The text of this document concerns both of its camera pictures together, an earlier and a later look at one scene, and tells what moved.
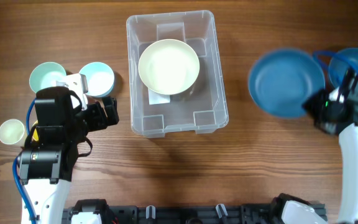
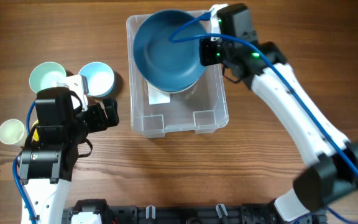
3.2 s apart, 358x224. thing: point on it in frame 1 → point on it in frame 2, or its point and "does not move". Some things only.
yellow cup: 35,136 does not move
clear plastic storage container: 176,76 does not move
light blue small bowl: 100,79 does not move
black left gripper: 97,114 does not move
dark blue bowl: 339,68 → 166,66
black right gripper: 316,104 → 207,51
